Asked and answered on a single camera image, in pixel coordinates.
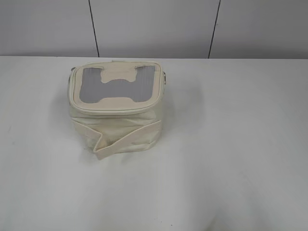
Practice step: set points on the cream canvas zipper bag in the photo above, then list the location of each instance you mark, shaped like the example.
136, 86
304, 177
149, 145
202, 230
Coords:
117, 106

